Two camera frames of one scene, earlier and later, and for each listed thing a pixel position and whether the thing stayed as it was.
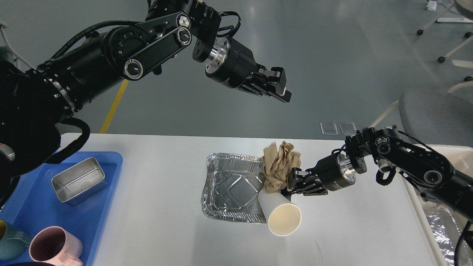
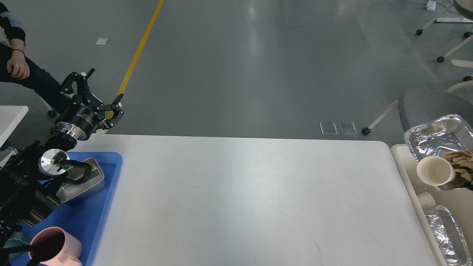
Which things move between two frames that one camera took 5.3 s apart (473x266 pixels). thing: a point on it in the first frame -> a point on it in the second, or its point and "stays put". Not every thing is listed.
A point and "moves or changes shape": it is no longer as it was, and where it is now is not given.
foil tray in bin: x=446 y=232 stays put
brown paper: x=278 y=164 -> x=462 y=161
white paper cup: x=283 y=217 moves or changes shape
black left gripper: x=231 y=64 -> x=82 y=116
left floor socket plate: x=329 y=128 stays put
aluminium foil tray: x=232 y=185 -> x=438 y=136
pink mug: x=54 y=245 stays put
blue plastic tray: x=32 y=202 stays put
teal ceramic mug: x=14 y=242 stays put
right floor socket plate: x=348 y=128 stays put
